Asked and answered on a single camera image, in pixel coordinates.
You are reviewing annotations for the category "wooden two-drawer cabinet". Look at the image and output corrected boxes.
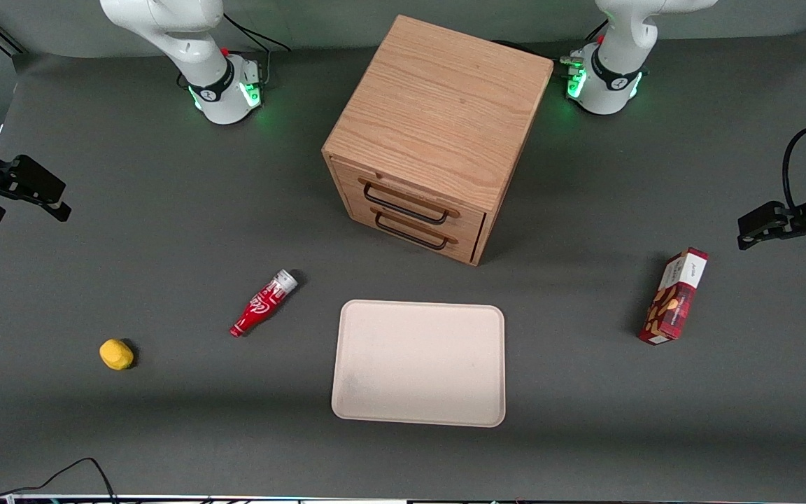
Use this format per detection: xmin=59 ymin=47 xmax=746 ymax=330
xmin=321 ymin=14 xmax=555 ymax=267

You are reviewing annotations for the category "beige plastic tray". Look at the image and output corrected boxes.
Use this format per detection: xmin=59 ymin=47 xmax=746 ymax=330
xmin=331 ymin=300 xmax=507 ymax=428

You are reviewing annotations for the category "red cookie box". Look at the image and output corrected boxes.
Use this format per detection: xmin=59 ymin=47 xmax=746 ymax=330
xmin=638 ymin=247 xmax=709 ymax=345

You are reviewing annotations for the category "black cable on floor edge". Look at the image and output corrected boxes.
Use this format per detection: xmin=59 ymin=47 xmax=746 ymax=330
xmin=0 ymin=442 xmax=118 ymax=504

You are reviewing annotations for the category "red cola bottle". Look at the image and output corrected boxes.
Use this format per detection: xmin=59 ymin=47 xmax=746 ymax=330
xmin=229 ymin=270 xmax=299 ymax=338

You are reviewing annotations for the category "yellow lemon toy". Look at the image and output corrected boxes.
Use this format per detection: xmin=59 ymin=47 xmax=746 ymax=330
xmin=99 ymin=339 xmax=134 ymax=371

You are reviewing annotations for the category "black metal drawer handle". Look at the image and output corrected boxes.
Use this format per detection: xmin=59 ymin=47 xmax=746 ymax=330
xmin=374 ymin=213 xmax=448 ymax=251
xmin=363 ymin=183 xmax=450 ymax=225

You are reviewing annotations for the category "black right base cable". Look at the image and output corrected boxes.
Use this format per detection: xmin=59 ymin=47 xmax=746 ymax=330
xmin=223 ymin=13 xmax=292 ymax=88

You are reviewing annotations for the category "black left base cable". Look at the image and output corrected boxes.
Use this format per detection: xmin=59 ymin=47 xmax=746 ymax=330
xmin=493 ymin=21 xmax=610 ymax=64

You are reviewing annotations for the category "black base cable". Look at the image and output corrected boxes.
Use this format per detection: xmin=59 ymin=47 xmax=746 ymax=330
xmin=223 ymin=13 xmax=292 ymax=88
xmin=493 ymin=21 xmax=610 ymax=64

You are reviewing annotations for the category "wooden drawer with handle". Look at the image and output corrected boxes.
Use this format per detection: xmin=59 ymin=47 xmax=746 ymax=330
xmin=333 ymin=160 xmax=488 ymax=235
xmin=347 ymin=199 xmax=481 ymax=265

